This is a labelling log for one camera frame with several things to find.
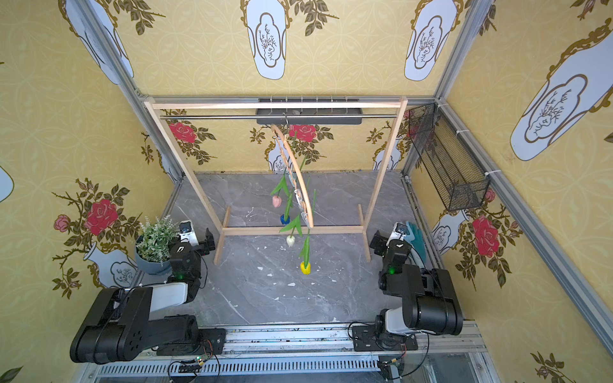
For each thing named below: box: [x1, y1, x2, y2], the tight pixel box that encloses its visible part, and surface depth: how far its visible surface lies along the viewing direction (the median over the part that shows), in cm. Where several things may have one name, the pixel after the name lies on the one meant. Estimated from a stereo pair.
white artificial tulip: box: [279, 213, 303, 247], surface depth 84 cm
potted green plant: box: [134, 214, 180, 275], surface depth 79 cm
